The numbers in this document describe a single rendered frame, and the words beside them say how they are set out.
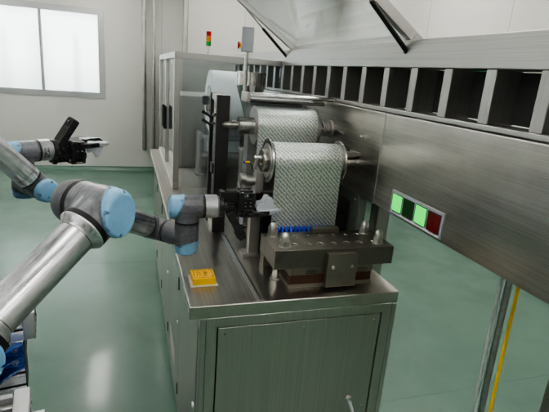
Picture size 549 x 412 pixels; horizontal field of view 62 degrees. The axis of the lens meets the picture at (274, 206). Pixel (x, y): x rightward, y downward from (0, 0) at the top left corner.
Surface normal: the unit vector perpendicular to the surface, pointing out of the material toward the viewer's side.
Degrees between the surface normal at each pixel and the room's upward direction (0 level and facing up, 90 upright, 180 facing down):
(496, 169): 90
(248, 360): 90
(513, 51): 90
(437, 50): 90
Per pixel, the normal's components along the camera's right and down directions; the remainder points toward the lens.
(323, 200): 0.29, 0.29
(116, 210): 0.95, 0.10
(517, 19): -0.95, 0.01
